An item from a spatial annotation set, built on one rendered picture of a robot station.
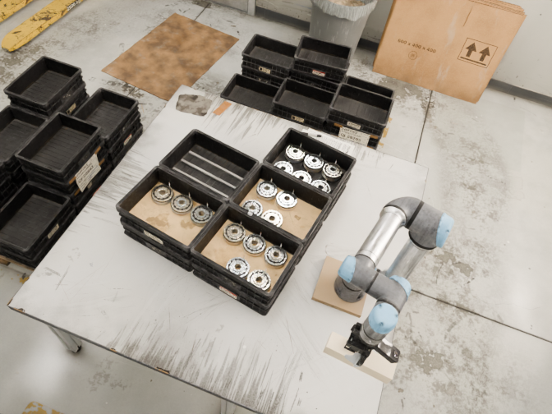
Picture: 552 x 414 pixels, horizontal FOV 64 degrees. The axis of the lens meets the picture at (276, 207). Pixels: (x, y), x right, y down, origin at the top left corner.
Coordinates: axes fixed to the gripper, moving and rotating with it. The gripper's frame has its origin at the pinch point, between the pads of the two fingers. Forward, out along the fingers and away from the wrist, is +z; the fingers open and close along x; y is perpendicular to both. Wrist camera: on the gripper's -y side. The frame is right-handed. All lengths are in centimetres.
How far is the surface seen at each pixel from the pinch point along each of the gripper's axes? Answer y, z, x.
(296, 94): 98, 71, -193
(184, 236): 87, 25, -24
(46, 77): 246, 60, -103
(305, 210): 44, 25, -65
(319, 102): 80, 71, -194
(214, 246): 72, 25, -26
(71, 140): 195, 59, -66
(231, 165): 89, 25, -72
